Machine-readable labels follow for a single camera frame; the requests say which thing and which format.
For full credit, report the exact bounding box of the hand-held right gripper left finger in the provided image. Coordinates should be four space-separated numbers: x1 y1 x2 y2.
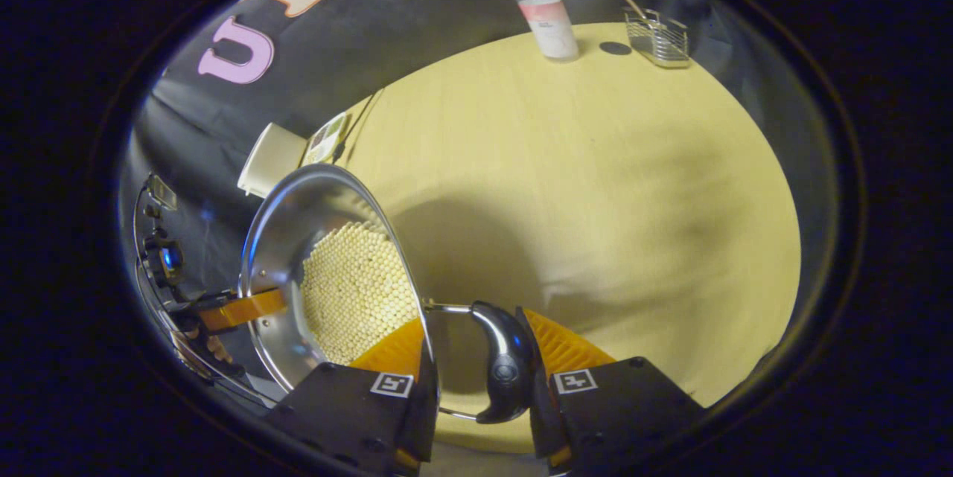
264 316 441 476

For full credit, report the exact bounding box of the clear bottle with pink label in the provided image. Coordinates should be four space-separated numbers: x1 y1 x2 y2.
514 0 581 63

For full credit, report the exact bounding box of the pile of yellow soybeans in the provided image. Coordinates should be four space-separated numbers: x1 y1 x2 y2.
300 220 422 367

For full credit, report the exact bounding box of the black power cable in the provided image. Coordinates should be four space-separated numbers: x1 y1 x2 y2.
339 89 386 165

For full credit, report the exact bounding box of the white divided dish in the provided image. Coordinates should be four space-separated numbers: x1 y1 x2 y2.
302 112 351 167

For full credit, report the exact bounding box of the clear glass holder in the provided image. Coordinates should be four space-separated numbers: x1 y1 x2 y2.
624 8 692 69

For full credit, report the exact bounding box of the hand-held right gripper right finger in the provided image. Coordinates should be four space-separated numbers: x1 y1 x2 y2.
515 306 705 475

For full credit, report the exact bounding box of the stainless steel pot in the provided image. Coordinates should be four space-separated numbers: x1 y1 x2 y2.
238 163 537 426

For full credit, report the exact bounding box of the white toaster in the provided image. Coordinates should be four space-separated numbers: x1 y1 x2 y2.
237 122 308 199

